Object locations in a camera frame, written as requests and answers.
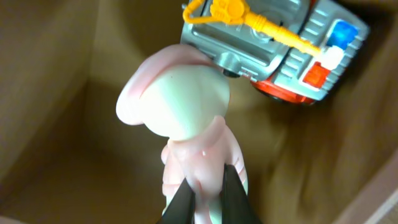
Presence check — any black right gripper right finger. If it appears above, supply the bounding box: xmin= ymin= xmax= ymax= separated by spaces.
xmin=221 ymin=164 xmax=262 ymax=224

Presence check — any pink white duck figure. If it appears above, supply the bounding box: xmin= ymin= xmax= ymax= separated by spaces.
xmin=116 ymin=44 xmax=248 ymax=223

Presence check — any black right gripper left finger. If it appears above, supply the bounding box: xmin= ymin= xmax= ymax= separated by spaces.
xmin=157 ymin=179 xmax=195 ymax=224

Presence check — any pink cardboard box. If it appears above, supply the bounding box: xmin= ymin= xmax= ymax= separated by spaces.
xmin=1 ymin=1 xmax=397 ymax=223

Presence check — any red silver toy truck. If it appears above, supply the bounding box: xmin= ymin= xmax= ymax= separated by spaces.
xmin=181 ymin=0 xmax=370 ymax=105

